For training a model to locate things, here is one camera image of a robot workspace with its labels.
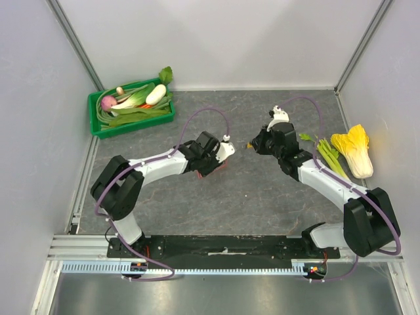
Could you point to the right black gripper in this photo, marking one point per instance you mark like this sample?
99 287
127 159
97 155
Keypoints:
259 144

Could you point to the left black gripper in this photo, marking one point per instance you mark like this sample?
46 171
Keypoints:
215 164

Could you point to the pink express box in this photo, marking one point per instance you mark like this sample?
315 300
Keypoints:
213 172

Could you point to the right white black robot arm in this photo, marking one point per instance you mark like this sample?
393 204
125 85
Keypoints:
369 222

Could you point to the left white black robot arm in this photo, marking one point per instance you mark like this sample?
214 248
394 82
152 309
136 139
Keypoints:
118 187

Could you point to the green celery stalk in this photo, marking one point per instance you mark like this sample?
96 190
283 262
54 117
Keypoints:
331 156

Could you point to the yellow napa cabbage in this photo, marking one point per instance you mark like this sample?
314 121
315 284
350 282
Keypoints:
354 147

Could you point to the white radish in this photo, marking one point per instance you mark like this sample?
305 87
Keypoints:
156 95

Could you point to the green leafy vegetable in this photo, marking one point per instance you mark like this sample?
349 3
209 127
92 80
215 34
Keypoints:
136 114

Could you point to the bok choy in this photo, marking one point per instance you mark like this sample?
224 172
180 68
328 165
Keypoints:
136 98

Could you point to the green long beans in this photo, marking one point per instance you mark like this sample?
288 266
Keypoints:
106 117

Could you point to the purple turnip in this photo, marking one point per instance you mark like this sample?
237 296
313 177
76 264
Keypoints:
107 102

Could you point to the green plastic crate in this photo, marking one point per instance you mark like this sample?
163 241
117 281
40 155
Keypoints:
103 131

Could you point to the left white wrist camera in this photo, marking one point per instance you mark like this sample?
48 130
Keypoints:
226 149

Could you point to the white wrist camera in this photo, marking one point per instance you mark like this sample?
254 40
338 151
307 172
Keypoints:
278 116
226 149

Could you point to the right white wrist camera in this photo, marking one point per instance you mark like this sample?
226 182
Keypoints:
278 116

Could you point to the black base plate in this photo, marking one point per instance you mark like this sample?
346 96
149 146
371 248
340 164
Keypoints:
230 251

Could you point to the grey cable duct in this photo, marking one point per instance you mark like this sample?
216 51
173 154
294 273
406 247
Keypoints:
115 267

